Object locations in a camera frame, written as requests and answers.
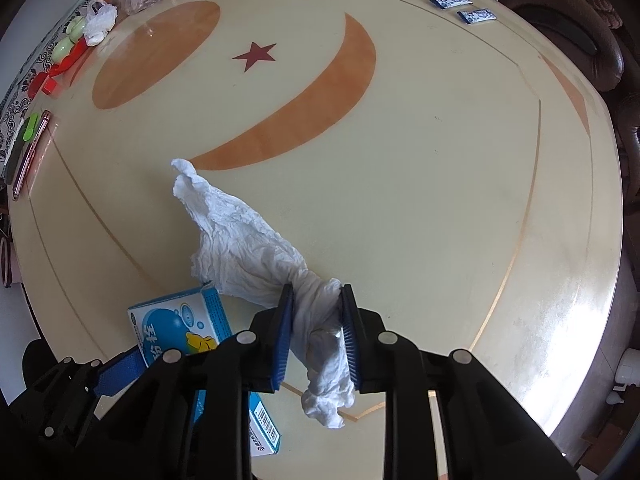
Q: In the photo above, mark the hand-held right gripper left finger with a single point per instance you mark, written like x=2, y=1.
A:
x=281, y=340

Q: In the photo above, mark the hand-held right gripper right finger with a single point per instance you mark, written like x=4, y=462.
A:
x=351, y=345

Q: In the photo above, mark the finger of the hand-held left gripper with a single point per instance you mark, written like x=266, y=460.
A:
x=120, y=374

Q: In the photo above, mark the blue cardboard box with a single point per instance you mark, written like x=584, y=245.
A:
x=170, y=320

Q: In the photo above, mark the white tissue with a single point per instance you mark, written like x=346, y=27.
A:
x=240, y=240

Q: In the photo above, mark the cream round table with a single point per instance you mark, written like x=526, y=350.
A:
x=425, y=160

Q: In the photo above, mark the rose gold phone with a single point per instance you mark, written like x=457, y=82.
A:
x=32, y=155

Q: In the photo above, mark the dark flat case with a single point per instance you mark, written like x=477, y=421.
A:
x=15, y=155

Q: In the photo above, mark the green plastic clip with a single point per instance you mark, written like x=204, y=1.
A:
x=31, y=127

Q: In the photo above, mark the white plastic container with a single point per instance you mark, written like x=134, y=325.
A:
x=627, y=370

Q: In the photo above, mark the small red box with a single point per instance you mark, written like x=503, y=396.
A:
x=50, y=85

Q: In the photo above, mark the white patterned cloth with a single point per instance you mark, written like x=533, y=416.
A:
x=30, y=60

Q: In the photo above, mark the light green plastic item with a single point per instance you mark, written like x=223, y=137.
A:
x=76, y=27
x=62, y=51

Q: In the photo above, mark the crumpled white plastic bag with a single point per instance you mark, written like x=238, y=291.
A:
x=97, y=25

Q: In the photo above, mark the blue and white sachet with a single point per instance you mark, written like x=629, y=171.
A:
x=447, y=1
x=477, y=16

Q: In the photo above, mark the brown leather sofa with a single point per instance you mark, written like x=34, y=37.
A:
x=575, y=25

